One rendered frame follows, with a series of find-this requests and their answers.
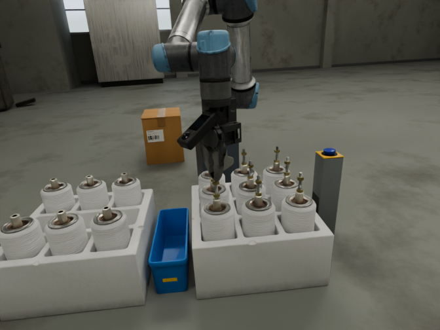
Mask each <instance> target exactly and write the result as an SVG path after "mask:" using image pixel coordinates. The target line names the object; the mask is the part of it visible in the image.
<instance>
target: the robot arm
mask: <svg viewBox="0 0 440 330"><path fill-rule="evenodd" d="M254 12H257V0H182V9H181V12H180V14H179V16H178V18H177V20H176V23H175V25H174V27H173V29H172V32H171V33H170V36H169V37H168V40H167V42H166V43H165V44H163V43H161V44H157V45H155V46H154V47H153V51H152V59H153V64H154V67H155V69H156V70H157V71H158V72H161V73H175V72H199V79H200V97H201V100H202V114H201V115H200V116H199V117H198V118H197V119H196V120H195V121H194V122H193V123H192V124H191V125H190V126H189V127H188V129H187V130H186V131H185V132H184V133H183V134H182V135H181V136H180V137H179V138H178V139H177V142H178V144H179V145H180V146H181V147H183V148H186V149H189V150H192V149H193V148H194V147H195V146H196V145H197V144H198V143H199V142H200V150H201V153H202V158H203V160H204V163H205V165H206V168H207V170H208V172H209V174H210V176H211V178H212V179H214V178H213V177H215V179H216V180H217V181H219V180H220V179H221V177H222V175H223V171H225V170H226V169H227V168H229V167H230V166H232V165H233V163H234V159H233V158H232V157H230V156H228V155H227V148H226V145H232V144H236V143H240V142H242V129H241V122H237V120H236V110H237V109H254V108H255V107H256V106H257V98H258V92H259V83H258V82H255V78H254V77H253V76H252V72H251V40H250V23H249V22H250V21H251V19H252V18H253V13H254ZM212 14H222V20H223V21H224V23H226V24H227V31H226V30H207V31H200V28H201V25H202V22H203V20H204V19H205V18H206V17H207V16H208V15H212ZM199 31H200V32H199ZM196 39H197V42H196ZM230 69H231V71H232V78H230ZM238 129H240V138H238Z"/></svg>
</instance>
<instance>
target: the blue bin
mask: <svg viewBox="0 0 440 330"><path fill-rule="evenodd" d="M148 262H149V266H150V267H151V270H152V274H153V280H154V283H155V289H156V292H157V293H158V294H164V293H177V292H184V291H186V290H188V276H189V209H188V208H172V209H163V210H160V211H159V213H158V218H157V222H156V227H155V233H154V236H153V242H152V246H151V251H150V255H149V260H148Z"/></svg>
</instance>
